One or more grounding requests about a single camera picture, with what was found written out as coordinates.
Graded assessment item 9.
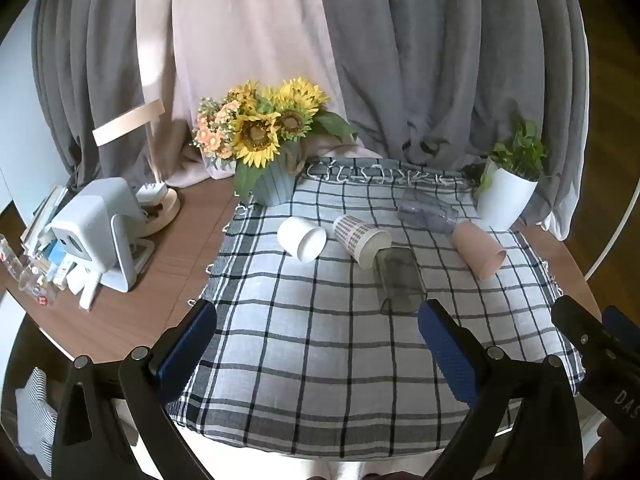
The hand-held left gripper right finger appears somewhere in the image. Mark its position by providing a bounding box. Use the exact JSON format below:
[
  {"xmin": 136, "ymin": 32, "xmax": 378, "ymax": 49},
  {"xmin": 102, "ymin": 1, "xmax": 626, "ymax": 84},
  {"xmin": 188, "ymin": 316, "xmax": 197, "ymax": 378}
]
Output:
[{"xmin": 417, "ymin": 299, "xmax": 585, "ymax": 480}]

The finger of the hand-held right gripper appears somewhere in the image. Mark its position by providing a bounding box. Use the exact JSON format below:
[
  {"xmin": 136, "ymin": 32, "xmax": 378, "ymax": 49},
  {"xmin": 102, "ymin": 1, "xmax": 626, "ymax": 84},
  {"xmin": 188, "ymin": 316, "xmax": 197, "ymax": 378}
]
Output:
[
  {"xmin": 551, "ymin": 295, "xmax": 623, "ymax": 361},
  {"xmin": 601, "ymin": 306, "xmax": 640, "ymax": 353}
]

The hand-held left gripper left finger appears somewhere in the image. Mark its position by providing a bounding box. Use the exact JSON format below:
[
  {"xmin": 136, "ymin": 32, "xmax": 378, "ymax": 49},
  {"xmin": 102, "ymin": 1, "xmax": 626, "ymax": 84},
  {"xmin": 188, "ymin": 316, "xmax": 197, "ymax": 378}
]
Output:
[{"xmin": 52, "ymin": 299, "xmax": 219, "ymax": 480}]

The dark transparent cup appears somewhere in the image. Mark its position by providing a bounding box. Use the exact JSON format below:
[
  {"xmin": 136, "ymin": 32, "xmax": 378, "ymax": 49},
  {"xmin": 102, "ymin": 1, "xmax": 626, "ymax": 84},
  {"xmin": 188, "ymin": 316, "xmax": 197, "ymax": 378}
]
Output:
[{"xmin": 372, "ymin": 247, "xmax": 428, "ymax": 317}]

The pink cup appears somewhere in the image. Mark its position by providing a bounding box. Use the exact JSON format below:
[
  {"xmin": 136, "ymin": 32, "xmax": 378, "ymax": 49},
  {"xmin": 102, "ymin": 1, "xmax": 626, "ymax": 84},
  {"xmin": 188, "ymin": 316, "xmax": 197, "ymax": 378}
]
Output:
[{"xmin": 451, "ymin": 221, "xmax": 508, "ymax": 282}]

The clear plastic cup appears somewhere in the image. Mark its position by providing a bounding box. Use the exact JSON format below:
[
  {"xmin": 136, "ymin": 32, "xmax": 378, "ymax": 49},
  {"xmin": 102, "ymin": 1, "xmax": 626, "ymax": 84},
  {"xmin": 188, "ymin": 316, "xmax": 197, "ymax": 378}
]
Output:
[{"xmin": 397, "ymin": 188, "xmax": 460, "ymax": 235}]

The houndstooth patterned paper cup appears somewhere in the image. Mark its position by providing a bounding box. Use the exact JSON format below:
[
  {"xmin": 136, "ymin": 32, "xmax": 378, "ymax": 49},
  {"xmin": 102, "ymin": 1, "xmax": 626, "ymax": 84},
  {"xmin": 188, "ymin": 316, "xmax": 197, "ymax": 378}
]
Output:
[{"xmin": 332, "ymin": 214, "xmax": 393, "ymax": 269}]

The white cup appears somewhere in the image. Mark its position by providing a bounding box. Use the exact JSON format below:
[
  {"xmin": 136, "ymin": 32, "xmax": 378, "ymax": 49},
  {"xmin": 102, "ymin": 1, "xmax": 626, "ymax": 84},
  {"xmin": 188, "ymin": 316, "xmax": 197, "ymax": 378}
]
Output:
[{"xmin": 276, "ymin": 216, "xmax": 328, "ymax": 263}]

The white curved tube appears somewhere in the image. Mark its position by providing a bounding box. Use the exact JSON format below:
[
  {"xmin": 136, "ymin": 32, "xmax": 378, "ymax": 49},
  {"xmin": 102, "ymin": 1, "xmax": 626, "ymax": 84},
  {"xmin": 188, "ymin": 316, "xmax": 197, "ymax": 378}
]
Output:
[{"xmin": 582, "ymin": 195, "xmax": 640, "ymax": 284}]

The white remote control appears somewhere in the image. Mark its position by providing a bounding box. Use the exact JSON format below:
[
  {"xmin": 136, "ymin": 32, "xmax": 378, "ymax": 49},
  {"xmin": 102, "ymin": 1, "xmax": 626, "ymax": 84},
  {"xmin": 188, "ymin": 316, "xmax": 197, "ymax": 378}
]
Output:
[{"xmin": 78, "ymin": 267, "xmax": 101, "ymax": 311}]

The checked grey white cloth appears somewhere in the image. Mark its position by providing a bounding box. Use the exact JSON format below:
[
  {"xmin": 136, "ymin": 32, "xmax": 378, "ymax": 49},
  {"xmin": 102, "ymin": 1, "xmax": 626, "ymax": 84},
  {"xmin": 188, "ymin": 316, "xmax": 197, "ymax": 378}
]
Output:
[{"xmin": 165, "ymin": 157, "xmax": 587, "ymax": 461}]

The white plant pot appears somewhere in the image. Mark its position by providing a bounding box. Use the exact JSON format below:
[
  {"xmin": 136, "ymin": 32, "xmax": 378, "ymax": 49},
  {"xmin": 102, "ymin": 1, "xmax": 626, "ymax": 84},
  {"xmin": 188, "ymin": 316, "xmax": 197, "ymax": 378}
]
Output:
[{"xmin": 476, "ymin": 157, "xmax": 540, "ymax": 231}]

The white charger plug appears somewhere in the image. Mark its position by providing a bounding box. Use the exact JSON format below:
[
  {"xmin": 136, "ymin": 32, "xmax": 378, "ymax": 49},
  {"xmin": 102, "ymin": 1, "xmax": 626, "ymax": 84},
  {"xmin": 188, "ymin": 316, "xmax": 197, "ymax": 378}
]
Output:
[{"xmin": 136, "ymin": 181, "xmax": 169, "ymax": 206}]

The white projector on stand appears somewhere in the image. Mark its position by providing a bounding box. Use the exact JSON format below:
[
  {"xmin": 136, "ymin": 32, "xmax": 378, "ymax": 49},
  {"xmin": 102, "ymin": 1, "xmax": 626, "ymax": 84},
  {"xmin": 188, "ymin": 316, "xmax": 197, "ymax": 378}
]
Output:
[{"xmin": 50, "ymin": 176, "xmax": 156, "ymax": 294}]

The clear glass bottle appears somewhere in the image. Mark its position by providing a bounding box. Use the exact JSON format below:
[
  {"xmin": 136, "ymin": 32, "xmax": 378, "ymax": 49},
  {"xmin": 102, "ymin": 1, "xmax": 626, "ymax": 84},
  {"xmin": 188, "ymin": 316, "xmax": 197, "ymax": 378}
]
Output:
[
  {"xmin": 19, "ymin": 260, "xmax": 57, "ymax": 307},
  {"xmin": 0, "ymin": 234, "xmax": 27, "ymax": 282}
]

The striped cushion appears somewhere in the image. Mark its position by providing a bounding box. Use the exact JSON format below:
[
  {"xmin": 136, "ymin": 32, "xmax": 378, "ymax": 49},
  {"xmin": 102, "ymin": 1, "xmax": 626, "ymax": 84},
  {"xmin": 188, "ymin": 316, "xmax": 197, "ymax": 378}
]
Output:
[{"xmin": 14, "ymin": 367, "xmax": 62, "ymax": 477}]

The blue-grey ribbed vase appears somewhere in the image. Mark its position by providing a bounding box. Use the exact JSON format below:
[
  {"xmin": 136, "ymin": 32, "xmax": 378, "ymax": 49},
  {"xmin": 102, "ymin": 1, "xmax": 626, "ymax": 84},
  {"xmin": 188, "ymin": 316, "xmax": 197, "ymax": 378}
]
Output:
[{"xmin": 247, "ymin": 140, "xmax": 308, "ymax": 208}]

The green potted plant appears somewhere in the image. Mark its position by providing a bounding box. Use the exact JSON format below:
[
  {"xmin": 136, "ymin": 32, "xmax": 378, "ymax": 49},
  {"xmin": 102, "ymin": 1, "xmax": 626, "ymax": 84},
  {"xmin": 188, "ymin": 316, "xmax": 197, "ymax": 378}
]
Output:
[{"xmin": 472, "ymin": 120, "xmax": 551, "ymax": 200}]

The row of books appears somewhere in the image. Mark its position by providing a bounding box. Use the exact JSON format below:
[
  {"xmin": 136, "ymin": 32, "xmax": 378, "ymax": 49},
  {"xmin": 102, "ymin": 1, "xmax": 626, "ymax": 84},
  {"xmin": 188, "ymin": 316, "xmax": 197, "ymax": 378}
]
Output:
[{"xmin": 20, "ymin": 184, "xmax": 72, "ymax": 263}]

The sunflower bouquet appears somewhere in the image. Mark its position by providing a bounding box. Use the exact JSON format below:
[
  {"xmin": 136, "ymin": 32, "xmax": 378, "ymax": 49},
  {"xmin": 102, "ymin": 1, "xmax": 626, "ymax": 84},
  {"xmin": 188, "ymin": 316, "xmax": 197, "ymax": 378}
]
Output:
[{"xmin": 191, "ymin": 77, "xmax": 359, "ymax": 206}]

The wooden white desk lamp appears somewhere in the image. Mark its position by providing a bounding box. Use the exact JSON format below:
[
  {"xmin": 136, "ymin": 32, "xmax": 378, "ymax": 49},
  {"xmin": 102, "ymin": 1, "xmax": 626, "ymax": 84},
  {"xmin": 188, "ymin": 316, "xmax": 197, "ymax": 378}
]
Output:
[{"xmin": 92, "ymin": 99, "xmax": 182, "ymax": 237}]

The grey curtain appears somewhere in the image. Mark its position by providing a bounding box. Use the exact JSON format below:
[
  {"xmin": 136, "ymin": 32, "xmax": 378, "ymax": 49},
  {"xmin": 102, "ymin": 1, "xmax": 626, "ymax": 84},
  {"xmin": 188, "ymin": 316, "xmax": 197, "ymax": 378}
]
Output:
[
  {"xmin": 318, "ymin": 0, "xmax": 592, "ymax": 242},
  {"xmin": 30, "ymin": 0, "xmax": 177, "ymax": 190}
]

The pink curtain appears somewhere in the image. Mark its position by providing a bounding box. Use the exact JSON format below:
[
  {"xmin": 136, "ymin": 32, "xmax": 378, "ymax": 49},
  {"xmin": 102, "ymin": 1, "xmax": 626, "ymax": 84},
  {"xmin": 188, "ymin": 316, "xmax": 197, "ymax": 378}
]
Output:
[{"xmin": 134, "ymin": 0, "xmax": 383, "ymax": 189}]

